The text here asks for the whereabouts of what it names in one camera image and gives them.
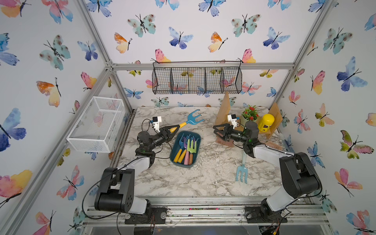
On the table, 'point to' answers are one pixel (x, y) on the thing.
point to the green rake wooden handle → (191, 149)
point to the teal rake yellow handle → (181, 145)
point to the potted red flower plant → (249, 113)
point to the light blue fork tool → (243, 169)
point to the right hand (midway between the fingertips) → (215, 129)
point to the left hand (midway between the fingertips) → (181, 127)
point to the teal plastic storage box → (175, 146)
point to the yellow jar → (268, 120)
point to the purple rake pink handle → (186, 157)
